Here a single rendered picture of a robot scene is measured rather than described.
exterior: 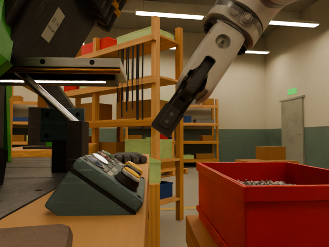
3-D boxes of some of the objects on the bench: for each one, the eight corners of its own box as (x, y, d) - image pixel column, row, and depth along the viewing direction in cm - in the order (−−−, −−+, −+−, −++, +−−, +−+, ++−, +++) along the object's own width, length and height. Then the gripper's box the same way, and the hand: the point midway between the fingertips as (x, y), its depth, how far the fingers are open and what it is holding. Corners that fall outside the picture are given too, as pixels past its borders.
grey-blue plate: (84, 171, 64) (85, 108, 65) (82, 172, 62) (83, 108, 63) (41, 171, 63) (42, 108, 64) (38, 172, 61) (39, 107, 62)
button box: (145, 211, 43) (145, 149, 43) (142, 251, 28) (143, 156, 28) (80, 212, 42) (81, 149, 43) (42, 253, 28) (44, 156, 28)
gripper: (200, 34, 50) (139, 119, 49) (222, -9, 35) (135, 112, 34) (234, 59, 50) (175, 145, 49) (270, 26, 35) (186, 148, 34)
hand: (167, 120), depth 42 cm, fingers closed
